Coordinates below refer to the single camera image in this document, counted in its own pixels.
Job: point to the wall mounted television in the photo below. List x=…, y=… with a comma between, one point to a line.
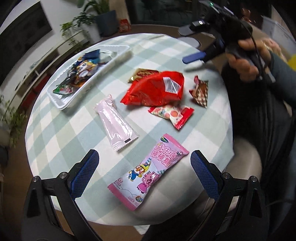
x=27, y=29

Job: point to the brown checkered snack packet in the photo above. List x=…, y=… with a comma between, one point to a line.
x=200, y=93

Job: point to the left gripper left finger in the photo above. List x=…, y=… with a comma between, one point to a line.
x=81, y=173

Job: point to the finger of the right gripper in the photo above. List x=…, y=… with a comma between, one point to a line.
x=193, y=57

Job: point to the dark blue plant pot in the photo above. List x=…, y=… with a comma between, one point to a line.
x=107, y=23

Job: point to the checkered tablecloth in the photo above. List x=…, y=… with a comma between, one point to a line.
x=58, y=139

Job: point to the red white candy packet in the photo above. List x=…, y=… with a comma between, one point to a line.
x=178, y=115

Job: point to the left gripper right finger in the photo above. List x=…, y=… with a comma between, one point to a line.
x=208, y=174

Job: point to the dark blue snack packet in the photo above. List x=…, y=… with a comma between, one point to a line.
x=92, y=55

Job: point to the gold red biscuit packet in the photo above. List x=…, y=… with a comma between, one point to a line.
x=141, y=73

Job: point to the red gift box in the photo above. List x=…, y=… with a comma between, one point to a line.
x=124, y=26

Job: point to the white plastic tray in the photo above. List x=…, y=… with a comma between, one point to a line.
x=65, y=87

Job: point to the right forearm grey sleeve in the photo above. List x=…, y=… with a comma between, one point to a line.
x=284, y=77

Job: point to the pink cartoon candy packet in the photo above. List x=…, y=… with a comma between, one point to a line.
x=132, y=188

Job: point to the person's right hand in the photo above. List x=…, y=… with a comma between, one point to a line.
x=252, y=59

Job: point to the white TV console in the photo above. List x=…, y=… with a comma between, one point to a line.
x=26, y=80

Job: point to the large red snack bag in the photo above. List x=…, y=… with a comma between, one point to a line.
x=156, y=89

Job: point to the panda cartoon snack packet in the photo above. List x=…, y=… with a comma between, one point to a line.
x=86, y=69

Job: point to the pale pink stick packet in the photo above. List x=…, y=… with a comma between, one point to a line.
x=118, y=131

